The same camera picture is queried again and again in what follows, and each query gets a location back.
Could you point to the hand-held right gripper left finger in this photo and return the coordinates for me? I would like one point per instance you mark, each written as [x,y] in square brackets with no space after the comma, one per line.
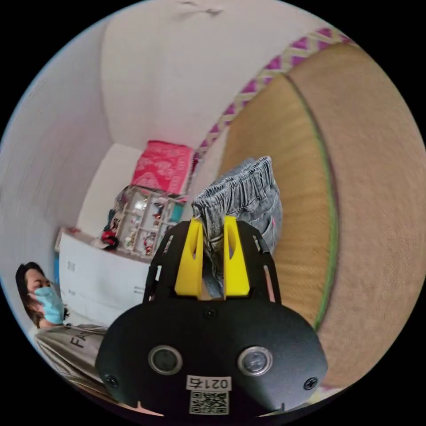
[186,278]

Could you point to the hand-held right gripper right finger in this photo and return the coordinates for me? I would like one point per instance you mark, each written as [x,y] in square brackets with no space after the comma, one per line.
[237,276]

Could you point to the white gray jeans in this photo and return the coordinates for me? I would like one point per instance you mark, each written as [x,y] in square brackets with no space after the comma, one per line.
[244,203]

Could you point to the clear organizer box with trinkets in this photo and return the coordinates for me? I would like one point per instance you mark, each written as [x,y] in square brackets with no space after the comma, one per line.
[141,221]

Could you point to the white cupboard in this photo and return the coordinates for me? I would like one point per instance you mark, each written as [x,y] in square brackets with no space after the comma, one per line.
[100,283]

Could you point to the pink patterned box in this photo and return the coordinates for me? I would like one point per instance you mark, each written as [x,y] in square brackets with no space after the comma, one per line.
[163,169]

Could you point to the person's body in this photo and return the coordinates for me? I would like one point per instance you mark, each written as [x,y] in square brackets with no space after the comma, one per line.
[61,327]

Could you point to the bed with woven mat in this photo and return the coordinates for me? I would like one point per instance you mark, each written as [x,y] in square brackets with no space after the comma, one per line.
[372,186]

